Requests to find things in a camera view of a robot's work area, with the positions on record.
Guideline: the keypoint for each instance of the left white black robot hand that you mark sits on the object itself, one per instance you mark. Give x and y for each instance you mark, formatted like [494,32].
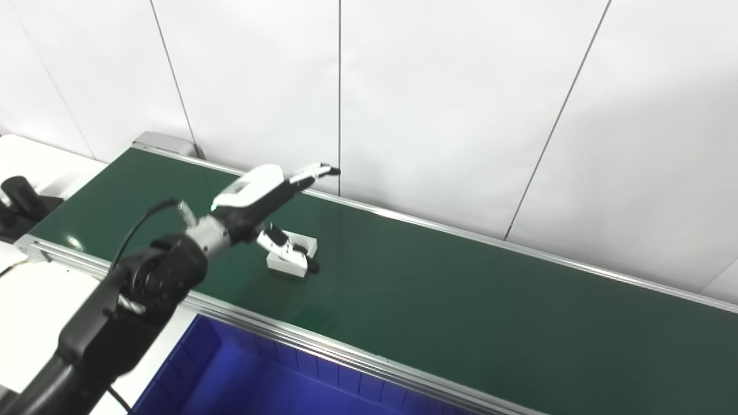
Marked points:
[253,193]

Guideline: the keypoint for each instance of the white square part with hole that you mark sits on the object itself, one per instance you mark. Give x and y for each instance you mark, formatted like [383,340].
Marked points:
[288,266]

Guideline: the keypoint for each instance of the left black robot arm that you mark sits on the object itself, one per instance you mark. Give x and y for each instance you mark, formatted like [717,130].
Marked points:
[132,300]

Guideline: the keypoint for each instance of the grey conveyor motor housing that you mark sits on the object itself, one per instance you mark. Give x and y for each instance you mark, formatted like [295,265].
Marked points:
[164,143]

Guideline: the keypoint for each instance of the green conveyor belt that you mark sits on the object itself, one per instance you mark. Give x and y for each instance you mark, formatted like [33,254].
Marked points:
[461,300]
[323,344]

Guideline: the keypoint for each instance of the blue plastic bin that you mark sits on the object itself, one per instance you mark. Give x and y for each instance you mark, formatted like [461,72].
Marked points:
[248,380]

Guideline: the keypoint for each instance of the black device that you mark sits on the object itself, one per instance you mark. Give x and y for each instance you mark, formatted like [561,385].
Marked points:
[23,204]

